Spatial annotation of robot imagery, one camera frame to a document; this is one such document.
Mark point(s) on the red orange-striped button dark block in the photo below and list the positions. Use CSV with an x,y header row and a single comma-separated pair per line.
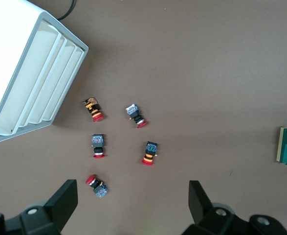
x,y
150,153

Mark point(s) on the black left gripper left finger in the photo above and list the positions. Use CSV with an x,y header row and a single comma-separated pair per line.
x,y
60,208

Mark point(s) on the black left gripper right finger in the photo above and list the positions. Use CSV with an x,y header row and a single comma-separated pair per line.
x,y
202,208

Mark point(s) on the red button blue block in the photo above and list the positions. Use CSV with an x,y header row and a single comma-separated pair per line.
x,y
98,145
96,186
136,115

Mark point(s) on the white slotted rack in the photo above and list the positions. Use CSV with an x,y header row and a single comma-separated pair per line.
x,y
23,73

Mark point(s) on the red orange-striped button orange block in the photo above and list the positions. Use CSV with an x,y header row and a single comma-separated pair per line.
x,y
93,109

